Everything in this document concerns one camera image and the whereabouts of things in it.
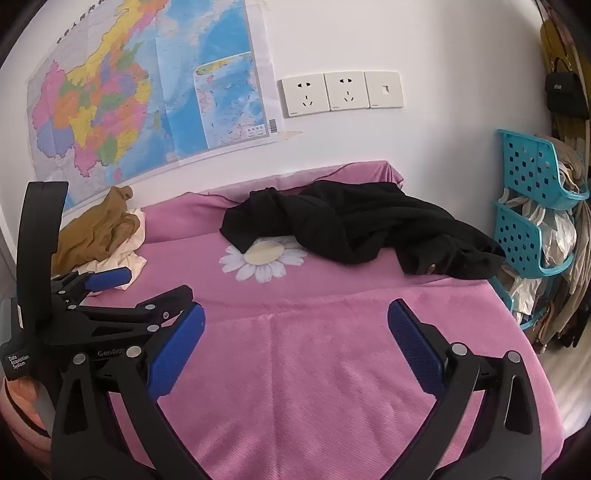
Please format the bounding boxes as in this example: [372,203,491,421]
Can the brown garment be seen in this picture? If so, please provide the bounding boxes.
[52,185,139,274]

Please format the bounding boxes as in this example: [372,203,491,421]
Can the white wall socket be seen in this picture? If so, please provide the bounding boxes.
[323,71,370,113]
[277,74,330,118]

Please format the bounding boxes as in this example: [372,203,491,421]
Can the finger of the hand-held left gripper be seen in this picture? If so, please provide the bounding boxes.
[46,285,194,344]
[50,266,133,305]

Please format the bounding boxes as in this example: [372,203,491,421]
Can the pink printed blanket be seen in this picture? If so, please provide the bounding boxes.
[60,161,567,480]

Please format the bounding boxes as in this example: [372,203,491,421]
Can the colourful wall map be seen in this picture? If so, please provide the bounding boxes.
[25,0,271,217]

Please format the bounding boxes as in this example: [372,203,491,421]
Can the black handbag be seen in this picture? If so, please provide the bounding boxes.
[545,58,591,119]

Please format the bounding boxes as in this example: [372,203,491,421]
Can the person's left forearm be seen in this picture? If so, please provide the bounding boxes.
[0,376,54,455]

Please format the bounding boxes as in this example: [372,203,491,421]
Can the blue plastic basket rack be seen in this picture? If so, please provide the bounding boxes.
[493,129,591,319]

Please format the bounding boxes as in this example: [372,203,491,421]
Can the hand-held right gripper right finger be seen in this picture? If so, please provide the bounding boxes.
[383,299,544,480]

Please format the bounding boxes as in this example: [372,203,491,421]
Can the beige hanging clothes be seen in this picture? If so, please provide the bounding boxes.
[531,134,591,356]

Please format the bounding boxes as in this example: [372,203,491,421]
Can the mustard hanging garment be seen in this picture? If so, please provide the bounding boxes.
[539,16,591,139]

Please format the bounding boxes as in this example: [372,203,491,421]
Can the clear plastic bag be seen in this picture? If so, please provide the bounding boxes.
[505,194,579,324]

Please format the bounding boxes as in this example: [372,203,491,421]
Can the white wall plate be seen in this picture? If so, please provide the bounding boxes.
[364,70,402,110]

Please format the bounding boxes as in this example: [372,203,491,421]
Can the cream garment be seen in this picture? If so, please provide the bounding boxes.
[76,208,148,291]

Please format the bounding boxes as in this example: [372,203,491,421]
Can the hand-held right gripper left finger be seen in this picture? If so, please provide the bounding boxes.
[51,302,218,480]

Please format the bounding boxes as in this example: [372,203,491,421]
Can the black garment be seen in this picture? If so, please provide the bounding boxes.
[221,181,506,280]

